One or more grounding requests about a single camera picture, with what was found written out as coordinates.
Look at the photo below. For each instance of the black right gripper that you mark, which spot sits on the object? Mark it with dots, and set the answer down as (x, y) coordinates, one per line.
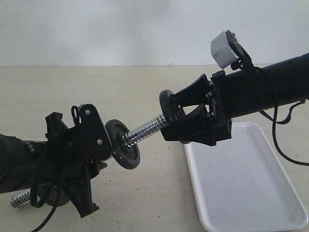
(200, 126)

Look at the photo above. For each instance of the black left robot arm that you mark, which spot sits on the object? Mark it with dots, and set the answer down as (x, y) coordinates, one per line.
(18, 159)

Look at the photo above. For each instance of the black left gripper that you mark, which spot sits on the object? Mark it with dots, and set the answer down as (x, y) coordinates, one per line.
(63, 170)

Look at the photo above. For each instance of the white rectangular tray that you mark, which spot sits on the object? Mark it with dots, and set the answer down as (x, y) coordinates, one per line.
(240, 185)

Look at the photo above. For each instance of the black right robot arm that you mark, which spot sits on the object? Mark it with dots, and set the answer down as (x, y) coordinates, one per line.
(248, 92)

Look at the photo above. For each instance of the chrome dumbbell bar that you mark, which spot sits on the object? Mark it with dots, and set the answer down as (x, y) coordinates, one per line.
(131, 138)

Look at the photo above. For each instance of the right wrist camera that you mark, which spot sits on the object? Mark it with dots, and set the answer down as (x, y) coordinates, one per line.
(227, 51)

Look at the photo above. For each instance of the black far-end weight plate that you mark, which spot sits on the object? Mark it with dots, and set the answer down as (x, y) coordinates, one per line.
(127, 157)

